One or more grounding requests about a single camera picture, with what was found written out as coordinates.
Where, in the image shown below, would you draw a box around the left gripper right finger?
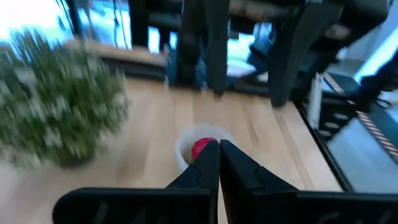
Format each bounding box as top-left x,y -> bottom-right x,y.
219,139 -> 398,224

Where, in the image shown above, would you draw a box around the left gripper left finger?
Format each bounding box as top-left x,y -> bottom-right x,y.
52,139 -> 221,224

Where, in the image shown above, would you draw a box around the red strawberry green leaves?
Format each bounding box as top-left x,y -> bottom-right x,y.
183,137 -> 219,165

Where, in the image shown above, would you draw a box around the clear plastic tub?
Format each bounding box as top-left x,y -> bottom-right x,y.
174,123 -> 238,175

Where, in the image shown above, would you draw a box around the green potted plant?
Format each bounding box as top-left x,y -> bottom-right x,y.
0,28 -> 131,169

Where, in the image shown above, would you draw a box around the white braided cable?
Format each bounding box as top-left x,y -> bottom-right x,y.
322,71 -> 398,158

